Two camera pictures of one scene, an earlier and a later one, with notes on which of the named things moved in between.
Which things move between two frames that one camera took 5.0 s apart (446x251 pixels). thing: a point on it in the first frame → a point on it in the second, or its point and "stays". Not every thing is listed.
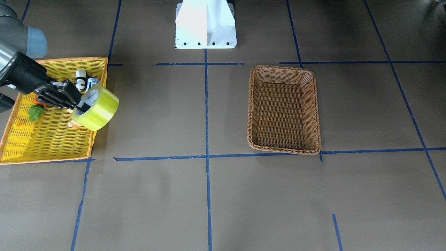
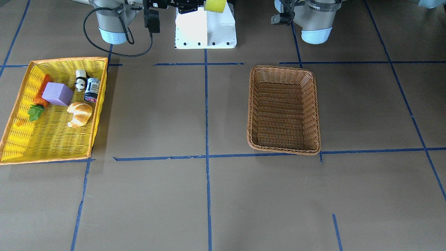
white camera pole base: (205, 24) stays
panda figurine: (81, 79) stays
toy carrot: (36, 109) stays
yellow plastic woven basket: (37, 132) stays
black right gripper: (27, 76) → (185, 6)
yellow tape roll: (95, 108) → (217, 6)
